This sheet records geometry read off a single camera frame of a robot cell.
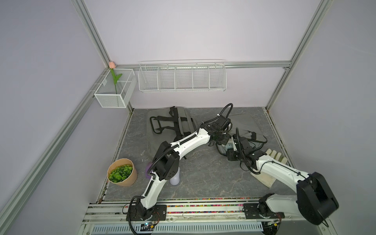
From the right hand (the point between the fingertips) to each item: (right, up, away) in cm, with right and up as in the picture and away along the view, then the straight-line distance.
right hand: (230, 151), depth 89 cm
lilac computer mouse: (-33, -16, -6) cm, 37 cm away
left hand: (-3, +8, -3) cm, 9 cm away
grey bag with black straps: (-42, +16, +14) cm, 47 cm away
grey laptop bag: (+15, +16, +17) cm, 27 cm away
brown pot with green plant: (-60, -8, -14) cm, 62 cm away
